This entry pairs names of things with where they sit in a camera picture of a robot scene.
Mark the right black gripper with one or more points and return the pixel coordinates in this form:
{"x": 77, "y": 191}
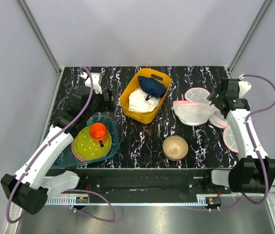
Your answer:
{"x": 212, "y": 95}

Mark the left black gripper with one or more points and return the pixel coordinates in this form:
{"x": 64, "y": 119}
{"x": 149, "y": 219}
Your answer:
{"x": 107, "y": 106}

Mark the white mesh laundry bag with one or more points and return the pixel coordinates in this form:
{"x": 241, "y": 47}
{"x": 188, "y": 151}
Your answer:
{"x": 194, "y": 109}

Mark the white bra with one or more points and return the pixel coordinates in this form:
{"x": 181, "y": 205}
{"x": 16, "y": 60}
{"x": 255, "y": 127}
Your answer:
{"x": 139, "y": 104}

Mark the navy blue bra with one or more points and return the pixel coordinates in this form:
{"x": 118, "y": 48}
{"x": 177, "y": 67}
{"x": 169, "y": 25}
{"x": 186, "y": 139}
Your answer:
{"x": 152, "y": 87}

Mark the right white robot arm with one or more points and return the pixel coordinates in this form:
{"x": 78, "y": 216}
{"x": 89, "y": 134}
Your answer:
{"x": 255, "y": 170}

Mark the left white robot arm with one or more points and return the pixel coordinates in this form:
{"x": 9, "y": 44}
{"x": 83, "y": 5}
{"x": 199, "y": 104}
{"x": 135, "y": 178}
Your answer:
{"x": 28, "y": 188}

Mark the flat pink-rimmed mesh bag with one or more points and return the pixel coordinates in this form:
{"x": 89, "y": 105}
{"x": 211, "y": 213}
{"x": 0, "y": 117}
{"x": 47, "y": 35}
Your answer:
{"x": 229, "y": 139}

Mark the orange plastic cup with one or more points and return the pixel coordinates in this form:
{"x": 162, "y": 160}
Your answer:
{"x": 99, "y": 133}

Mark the yellow plastic basket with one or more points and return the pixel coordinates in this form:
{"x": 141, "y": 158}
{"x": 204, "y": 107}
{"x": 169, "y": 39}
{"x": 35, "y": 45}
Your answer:
{"x": 145, "y": 118}

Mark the yellow-green dotted plate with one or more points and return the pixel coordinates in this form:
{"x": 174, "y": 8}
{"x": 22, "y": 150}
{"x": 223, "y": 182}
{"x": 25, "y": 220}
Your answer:
{"x": 84, "y": 136}

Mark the pink plate under green plate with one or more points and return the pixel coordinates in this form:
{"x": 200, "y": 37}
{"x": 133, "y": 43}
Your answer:
{"x": 88, "y": 151}

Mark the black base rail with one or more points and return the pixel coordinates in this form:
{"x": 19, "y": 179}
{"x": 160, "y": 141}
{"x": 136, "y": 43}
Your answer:
{"x": 189, "y": 181}

